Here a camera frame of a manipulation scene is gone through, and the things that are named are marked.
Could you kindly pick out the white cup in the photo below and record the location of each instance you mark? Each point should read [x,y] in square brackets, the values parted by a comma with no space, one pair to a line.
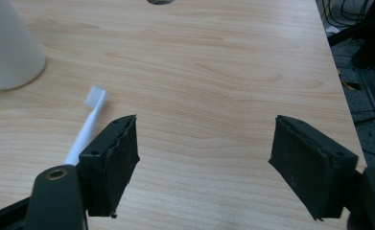
[7,44]

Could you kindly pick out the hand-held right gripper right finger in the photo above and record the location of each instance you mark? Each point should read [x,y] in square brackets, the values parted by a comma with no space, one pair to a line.
[309,166]

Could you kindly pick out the white toothbrush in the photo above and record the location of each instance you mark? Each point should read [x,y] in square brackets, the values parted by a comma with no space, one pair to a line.
[85,131]

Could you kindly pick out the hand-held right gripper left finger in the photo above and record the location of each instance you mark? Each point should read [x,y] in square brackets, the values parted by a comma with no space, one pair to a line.
[108,169]

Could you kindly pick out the black metal stand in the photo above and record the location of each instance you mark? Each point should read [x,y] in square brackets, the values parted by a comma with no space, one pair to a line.
[364,28]

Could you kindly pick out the metal floor rail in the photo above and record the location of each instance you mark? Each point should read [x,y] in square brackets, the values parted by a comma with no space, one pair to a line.
[374,96]

